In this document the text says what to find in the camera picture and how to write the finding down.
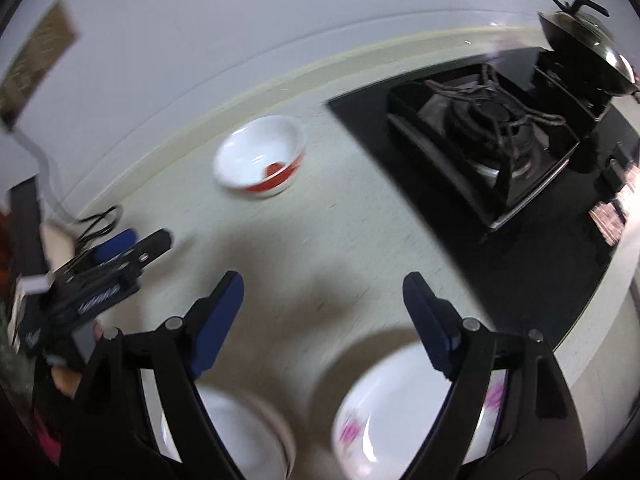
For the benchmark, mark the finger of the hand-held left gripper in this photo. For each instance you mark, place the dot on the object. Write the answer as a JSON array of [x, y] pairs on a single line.
[[115, 245], [150, 247]]

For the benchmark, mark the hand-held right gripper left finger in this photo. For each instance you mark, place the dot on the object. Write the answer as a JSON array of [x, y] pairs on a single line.
[[220, 320]]

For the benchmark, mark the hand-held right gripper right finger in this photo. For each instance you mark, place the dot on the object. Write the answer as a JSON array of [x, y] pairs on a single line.
[[430, 320]]

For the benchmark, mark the large floral white plate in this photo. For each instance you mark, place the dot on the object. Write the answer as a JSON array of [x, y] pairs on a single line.
[[380, 425]]

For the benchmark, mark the red and white bowl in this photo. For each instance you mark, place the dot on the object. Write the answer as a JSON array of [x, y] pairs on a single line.
[[260, 160]]

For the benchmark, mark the person's left hand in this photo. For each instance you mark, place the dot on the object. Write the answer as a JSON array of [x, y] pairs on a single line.
[[67, 381]]

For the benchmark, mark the black gas stove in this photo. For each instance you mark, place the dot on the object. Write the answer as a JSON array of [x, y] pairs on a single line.
[[500, 150]]

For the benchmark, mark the black wok with lid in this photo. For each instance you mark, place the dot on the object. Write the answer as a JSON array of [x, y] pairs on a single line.
[[585, 45]]

